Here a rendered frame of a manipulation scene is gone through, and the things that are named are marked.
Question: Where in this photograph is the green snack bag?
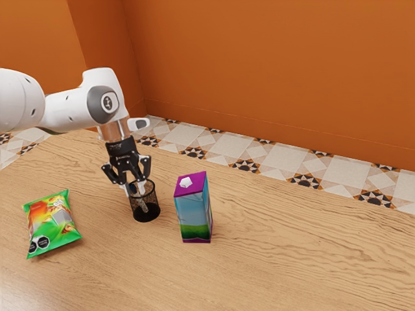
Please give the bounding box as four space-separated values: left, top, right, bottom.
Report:
21 189 84 260

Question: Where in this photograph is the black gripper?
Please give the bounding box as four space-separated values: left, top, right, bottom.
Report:
101 135 153 213

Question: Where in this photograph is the black mesh pen holder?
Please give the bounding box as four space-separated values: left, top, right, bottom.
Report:
127 179 161 224

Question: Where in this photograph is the purple and blue carton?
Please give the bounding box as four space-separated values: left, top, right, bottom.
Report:
172 170 214 244

